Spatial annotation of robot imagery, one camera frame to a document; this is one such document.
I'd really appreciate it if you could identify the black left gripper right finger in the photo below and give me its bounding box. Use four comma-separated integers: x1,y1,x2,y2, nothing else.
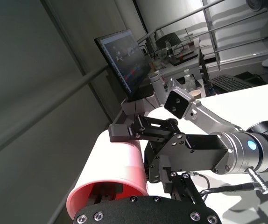
162,166,207,208

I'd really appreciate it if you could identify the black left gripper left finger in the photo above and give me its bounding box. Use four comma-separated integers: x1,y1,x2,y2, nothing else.
88,183,123,206

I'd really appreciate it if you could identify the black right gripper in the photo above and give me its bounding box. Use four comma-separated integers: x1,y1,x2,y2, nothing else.
108,114,231,185

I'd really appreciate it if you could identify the pink plastic cup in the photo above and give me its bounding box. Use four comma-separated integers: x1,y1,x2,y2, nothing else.
66,130,148,221

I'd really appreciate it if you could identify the brown paper cup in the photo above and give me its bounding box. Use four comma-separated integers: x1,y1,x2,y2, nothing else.
189,90,202,100

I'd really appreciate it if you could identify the grey monitor stand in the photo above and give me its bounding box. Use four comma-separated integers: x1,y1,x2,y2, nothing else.
114,93,157,128

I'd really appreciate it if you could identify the white cylinder tube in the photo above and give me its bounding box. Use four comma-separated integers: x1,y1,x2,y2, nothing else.
149,71,168,108

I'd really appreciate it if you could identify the clear plastic water bottle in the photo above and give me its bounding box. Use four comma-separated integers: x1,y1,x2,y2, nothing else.
183,69,195,91

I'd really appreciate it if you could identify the white cluttered desk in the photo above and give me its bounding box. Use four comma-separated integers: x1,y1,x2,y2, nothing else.
148,52,210,98

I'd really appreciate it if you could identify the black computer monitor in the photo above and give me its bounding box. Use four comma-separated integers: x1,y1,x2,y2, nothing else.
94,29,154,101

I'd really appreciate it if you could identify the black flat tray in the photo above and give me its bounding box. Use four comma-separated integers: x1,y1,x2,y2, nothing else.
170,52,199,66

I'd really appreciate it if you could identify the black computer keyboard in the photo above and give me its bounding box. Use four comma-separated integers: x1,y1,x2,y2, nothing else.
208,74,258,92

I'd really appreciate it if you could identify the black office chair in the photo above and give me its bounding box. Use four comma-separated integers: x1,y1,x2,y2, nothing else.
155,32,181,51

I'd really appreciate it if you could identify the white metal railing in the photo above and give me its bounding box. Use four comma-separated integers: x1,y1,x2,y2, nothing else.
134,0,268,70

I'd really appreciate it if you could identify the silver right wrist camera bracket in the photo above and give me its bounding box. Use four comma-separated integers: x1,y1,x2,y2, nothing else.
163,90,244,137

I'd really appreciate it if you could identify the dark vertical frame post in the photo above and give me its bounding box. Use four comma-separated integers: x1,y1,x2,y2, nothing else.
40,0,123,124

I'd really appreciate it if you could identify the right gripper cable with plug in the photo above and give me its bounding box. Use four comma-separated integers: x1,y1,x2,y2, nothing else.
190,167,268,197

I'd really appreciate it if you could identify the thick grey horizontal rail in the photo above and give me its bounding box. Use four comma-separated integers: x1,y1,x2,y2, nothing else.
0,64,110,164

